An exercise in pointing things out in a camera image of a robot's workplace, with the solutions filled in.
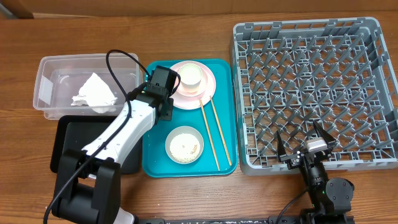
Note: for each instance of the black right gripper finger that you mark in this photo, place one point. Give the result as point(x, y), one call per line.
point(280, 147)
point(328, 138)

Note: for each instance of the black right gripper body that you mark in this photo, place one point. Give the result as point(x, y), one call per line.
point(292, 160)

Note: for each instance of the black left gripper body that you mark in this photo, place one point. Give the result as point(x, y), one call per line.
point(170, 109)

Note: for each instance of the grey bowl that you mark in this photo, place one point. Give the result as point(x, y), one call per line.
point(180, 130)

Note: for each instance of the white rice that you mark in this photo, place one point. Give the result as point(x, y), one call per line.
point(184, 148)

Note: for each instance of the white napkin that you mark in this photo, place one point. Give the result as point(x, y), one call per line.
point(96, 94)

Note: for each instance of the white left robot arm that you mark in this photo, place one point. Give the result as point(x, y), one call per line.
point(88, 183)

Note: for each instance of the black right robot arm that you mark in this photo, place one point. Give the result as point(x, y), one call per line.
point(330, 198)

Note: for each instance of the clear plastic waste bin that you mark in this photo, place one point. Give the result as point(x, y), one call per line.
point(59, 78)

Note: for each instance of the large pink plate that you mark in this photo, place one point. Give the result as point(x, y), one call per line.
point(192, 102)

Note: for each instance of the left wooden chopstick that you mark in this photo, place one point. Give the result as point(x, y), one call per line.
point(209, 134)

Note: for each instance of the wooden chopstick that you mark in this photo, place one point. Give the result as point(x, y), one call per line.
point(221, 132)
point(209, 134)

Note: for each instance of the cream cup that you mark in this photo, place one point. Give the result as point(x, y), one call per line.
point(191, 75)

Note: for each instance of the right wooden chopstick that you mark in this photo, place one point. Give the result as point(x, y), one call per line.
point(221, 132)

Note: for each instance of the teal serving tray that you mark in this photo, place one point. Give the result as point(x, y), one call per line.
point(155, 160)

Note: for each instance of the grey dish rack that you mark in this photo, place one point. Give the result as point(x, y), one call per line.
point(336, 72)

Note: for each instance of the black tray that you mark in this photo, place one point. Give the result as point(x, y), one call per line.
point(75, 131)

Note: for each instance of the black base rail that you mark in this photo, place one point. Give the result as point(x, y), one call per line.
point(270, 219)

